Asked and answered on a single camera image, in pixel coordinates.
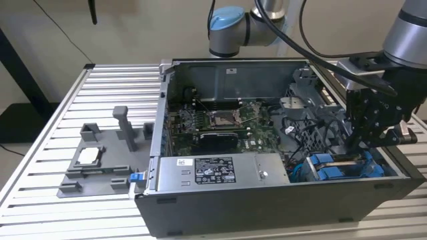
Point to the black motherboard power connector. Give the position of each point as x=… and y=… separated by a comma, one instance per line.
x=189, y=96

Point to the blue case latch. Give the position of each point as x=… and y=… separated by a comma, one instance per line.
x=133, y=177

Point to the black table corner cap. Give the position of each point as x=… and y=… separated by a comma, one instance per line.
x=88, y=66

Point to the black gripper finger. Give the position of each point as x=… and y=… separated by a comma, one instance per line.
x=381, y=133
x=357, y=135

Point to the grey parts rack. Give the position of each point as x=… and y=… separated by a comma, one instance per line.
x=109, y=140

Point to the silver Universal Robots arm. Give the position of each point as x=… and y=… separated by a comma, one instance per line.
x=229, y=37

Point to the silver camera mount bracket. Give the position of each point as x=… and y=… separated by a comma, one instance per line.
x=353, y=68

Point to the green motherboard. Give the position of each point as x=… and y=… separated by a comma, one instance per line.
x=263, y=140

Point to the grey plastic drive cage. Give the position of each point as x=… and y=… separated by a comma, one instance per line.
x=300, y=105

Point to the blue disk carrier tab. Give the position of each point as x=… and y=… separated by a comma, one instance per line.
x=329, y=173

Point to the silver CPU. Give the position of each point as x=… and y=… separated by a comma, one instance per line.
x=88, y=156

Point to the black desk leg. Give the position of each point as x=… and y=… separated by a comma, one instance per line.
x=20, y=75

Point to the silver power supply unit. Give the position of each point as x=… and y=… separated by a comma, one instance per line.
x=243, y=172

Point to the CPU socket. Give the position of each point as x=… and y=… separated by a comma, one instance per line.
x=221, y=121

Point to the black RAM slot bank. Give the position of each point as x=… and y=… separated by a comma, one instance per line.
x=220, y=103

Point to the open black PC case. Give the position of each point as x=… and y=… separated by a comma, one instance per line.
x=233, y=212

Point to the disk bay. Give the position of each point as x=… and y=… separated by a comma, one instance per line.
x=375, y=165

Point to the green RAM stick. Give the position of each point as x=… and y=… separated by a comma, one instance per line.
x=100, y=171

